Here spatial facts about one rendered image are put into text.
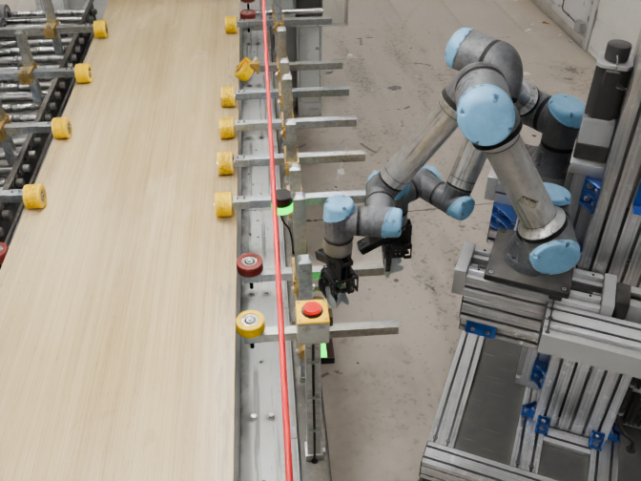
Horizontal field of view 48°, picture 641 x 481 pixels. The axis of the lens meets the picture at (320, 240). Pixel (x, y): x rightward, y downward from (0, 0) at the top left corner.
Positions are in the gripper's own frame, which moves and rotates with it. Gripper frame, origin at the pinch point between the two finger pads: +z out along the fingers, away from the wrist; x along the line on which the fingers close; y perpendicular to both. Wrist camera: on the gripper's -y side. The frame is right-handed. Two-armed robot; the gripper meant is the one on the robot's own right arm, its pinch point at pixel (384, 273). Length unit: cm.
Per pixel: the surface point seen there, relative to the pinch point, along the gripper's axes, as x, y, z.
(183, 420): -57, -58, -9
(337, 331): -26.5, -17.7, -3.4
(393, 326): -26.4, -1.7, -3.5
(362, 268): -1.2, -7.1, -3.8
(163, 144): 71, -73, -9
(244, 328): -28, -43, -9
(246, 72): 121, -42, -13
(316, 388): -57, -26, -16
